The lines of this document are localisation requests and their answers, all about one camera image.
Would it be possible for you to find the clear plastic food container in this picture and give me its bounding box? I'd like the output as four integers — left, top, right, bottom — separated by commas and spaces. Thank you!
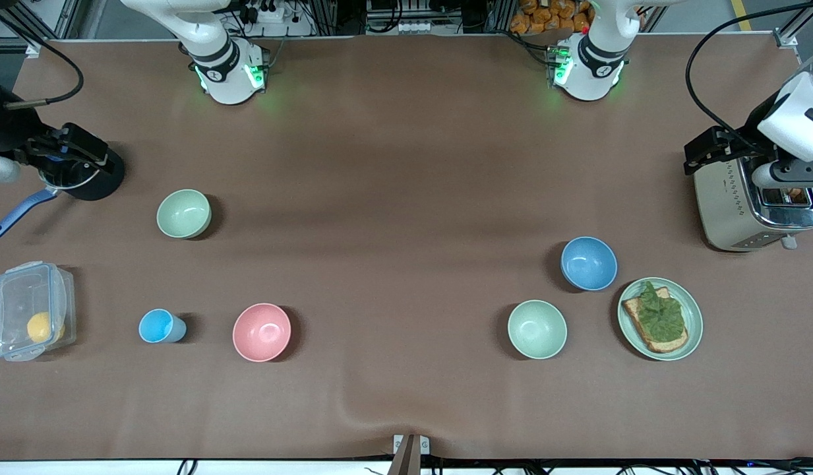
0, 261, 76, 362

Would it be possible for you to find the black pot with blue handle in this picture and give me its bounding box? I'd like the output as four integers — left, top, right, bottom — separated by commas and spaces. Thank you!
0, 132, 125, 239

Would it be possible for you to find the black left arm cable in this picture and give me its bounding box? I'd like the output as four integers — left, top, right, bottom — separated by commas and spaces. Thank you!
684, 0, 813, 136

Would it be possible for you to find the white power strip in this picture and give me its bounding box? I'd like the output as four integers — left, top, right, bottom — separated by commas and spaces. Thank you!
238, 0, 316, 38

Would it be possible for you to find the brown table cover sheet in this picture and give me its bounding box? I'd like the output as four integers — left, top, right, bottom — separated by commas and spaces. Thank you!
0, 34, 813, 461

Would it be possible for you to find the blue bowl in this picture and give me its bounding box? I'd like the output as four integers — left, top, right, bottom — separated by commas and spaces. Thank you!
560, 236, 618, 292

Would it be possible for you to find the bag of orange snacks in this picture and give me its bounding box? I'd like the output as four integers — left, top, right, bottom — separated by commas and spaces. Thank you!
510, 0, 593, 35

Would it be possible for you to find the pale green plate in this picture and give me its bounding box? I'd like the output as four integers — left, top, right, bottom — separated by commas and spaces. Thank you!
617, 277, 704, 362

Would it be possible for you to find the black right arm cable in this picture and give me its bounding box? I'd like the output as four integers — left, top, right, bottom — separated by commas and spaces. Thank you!
0, 10, 85, 110

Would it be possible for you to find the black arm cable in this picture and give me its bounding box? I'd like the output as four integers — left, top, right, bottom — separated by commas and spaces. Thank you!
684, 0, 813, 136
0, 10, 85, 110

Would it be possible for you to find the light blue cup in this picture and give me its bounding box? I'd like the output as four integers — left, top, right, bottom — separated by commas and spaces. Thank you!
138, 309, 187, 344

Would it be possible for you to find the yellow round fruit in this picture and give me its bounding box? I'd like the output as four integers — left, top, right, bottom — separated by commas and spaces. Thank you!
27, 311, 65, 344

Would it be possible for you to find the metal bracket plate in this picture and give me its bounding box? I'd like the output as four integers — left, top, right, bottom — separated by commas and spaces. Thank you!
393, 434, 431, 456

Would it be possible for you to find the pale green bowl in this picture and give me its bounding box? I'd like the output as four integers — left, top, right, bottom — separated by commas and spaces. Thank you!
157, 189, 212, 239
508, 300, 568, 360

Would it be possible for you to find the pink bowl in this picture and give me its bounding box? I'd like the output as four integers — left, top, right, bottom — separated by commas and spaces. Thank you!
232, 303, 292, 363

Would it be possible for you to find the green lettuce leaf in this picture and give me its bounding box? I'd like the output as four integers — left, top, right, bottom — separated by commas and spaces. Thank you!
637, 281, 685, 342

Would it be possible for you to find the brown vertical pole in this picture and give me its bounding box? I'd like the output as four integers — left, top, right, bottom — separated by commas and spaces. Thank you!
388, 435, 421, 475

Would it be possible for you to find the silver toaster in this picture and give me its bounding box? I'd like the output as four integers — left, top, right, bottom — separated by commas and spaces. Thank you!
694, 155, 813, 253

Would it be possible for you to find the glass lid with blue knob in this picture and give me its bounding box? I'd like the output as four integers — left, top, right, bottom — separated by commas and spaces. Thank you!
42, 142, 107, 192

